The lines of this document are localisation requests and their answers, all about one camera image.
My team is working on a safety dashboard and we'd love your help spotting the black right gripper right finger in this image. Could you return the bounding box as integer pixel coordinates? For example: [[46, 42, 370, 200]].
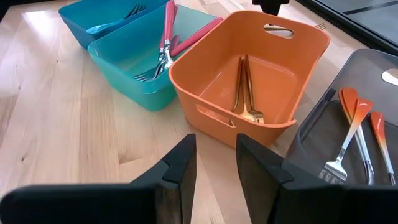
[[235, 133, 398, 224]]

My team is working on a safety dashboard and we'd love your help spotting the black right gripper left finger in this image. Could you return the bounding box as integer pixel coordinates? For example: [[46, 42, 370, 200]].
[[0, 133, 198, 224]]

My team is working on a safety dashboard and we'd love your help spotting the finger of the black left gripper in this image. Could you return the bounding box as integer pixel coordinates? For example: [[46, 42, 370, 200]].
[[252, 0, 290, 16]]

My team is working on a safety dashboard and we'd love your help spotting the silver fork pink handle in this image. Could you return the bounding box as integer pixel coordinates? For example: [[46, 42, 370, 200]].
[[152, 0, 177, 80], [170, 17, 224, 58], [132, 4, 181, 82]]

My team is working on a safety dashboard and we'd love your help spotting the gold fork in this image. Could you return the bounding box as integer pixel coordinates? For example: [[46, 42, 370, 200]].
[[239, 57, 259, 124], [231, 55, 246, 114], [263, 21, 328, 32], [244, 54, 265, 124]]

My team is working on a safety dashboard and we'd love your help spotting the black fork blue handle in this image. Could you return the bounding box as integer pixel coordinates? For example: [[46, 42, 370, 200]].
[[124, 3, 147, 19], [86, 6, 139, 35]]

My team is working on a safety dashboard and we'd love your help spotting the grey plastic bin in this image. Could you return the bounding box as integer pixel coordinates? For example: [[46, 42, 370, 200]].
[[284, 48, 398, 187]]

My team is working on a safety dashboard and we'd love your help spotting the orange plastic bin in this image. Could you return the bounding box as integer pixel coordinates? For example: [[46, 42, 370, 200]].
[[169, 10, 331, 149]]

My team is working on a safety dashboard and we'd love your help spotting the light green plastic bin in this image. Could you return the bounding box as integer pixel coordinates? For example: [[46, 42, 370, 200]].
[[87, 4, 224, 112]]

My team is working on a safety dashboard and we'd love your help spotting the dark teal plastic bin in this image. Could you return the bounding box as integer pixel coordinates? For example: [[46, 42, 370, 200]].
[[58, 0, 170, 50]]

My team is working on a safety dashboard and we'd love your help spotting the black aluminium table frame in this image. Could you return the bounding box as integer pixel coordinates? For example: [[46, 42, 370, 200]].
[[295, 0, 398, 57]]

